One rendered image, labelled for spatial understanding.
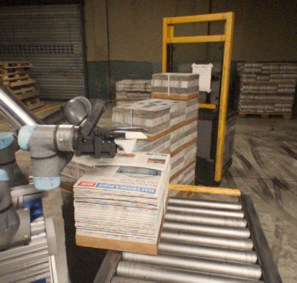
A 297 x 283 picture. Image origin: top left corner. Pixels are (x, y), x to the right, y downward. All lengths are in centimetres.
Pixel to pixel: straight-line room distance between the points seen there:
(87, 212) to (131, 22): 800
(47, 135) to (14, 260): 58
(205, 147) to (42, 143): 262
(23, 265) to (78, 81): 828
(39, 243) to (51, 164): 44
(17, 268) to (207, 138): 246
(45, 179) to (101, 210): 22
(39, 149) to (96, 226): 35
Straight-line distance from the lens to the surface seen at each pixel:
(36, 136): 80
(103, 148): 75
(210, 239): 109
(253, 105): 697
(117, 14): 887
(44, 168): 82
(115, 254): 100
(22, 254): 120
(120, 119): 211
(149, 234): 94
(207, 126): 316
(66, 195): 188
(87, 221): 98
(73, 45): 925
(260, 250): 108
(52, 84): 968
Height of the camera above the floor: 144
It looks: 16 degrees down
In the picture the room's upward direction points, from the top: straight up
